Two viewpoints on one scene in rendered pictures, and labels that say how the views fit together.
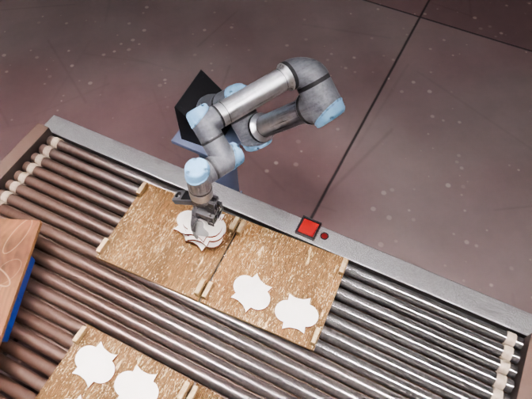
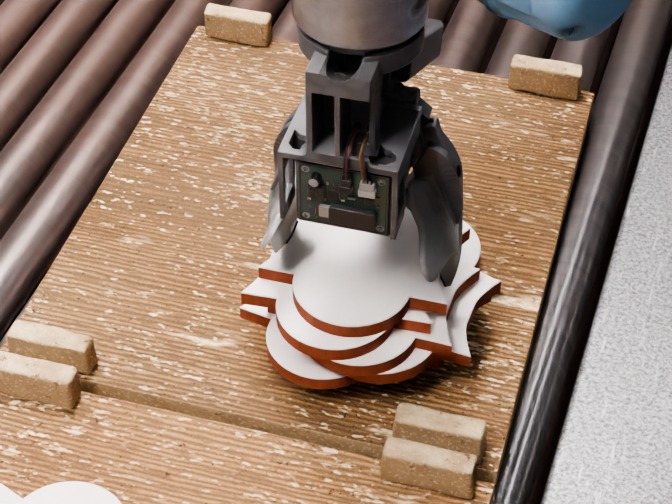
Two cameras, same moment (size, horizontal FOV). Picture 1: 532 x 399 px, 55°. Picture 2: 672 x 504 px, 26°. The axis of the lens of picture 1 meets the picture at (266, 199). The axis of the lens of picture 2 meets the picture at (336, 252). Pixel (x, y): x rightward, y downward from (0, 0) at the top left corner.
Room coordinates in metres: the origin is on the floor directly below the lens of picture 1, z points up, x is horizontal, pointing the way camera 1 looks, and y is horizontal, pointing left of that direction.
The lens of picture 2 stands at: (0.78, -0.46, 1.68)
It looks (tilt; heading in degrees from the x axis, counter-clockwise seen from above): 44 degrees down; 82
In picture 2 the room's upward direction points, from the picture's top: straight up
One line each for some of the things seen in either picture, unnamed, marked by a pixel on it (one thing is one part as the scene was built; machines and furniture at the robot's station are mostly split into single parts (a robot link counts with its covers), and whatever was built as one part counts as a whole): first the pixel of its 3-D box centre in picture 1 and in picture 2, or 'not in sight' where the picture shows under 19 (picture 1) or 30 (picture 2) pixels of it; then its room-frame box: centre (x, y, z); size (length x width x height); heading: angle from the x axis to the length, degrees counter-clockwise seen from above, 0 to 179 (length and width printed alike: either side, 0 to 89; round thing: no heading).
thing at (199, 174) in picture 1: (199, 176); not in sight; (0.90, 0.20, 1.31); 0.09 x 0.08 x 0.11; 128
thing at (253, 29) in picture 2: (103, 246); (237, 25); (0.85, 0.58, 0.95); 0.06 x 0.02 x 0.03; 156
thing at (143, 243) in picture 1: (170, 237); (323, 220); (0.89, 0.35, 0.93); 0.41 x 0.35 x 0.02; 66
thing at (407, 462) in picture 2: (241, 227); (429, 467); (0.92, 0.09, 0.95); 0.06 x 0.02 x 0.03; 156
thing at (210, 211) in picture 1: (205, 205); (356, 113); (0.89, 0.20, 1.15); 0.09 x 0.08 x 0.12; 66
